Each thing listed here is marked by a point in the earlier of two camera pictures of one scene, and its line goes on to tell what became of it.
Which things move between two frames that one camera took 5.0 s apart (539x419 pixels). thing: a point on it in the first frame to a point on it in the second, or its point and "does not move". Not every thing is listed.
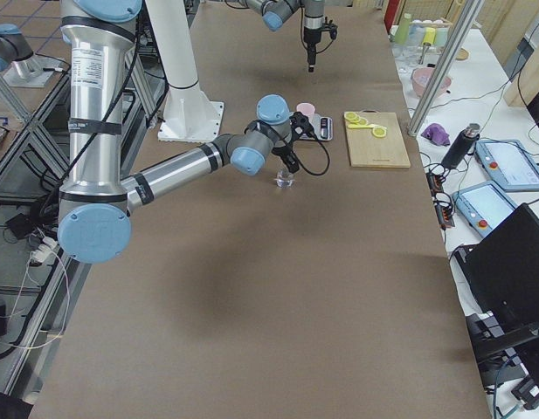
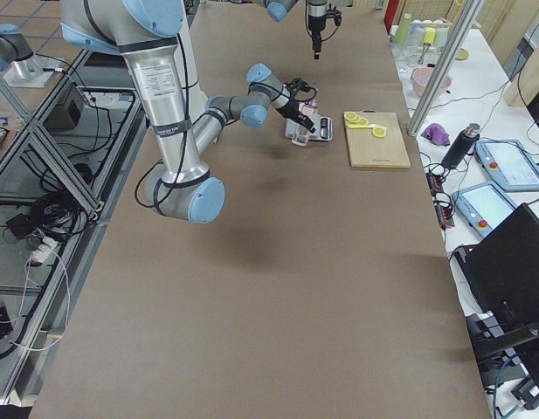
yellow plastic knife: [365, 126] does not move
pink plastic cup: [306, 107] does not move
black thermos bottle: [461, 147] does not move
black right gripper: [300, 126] to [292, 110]
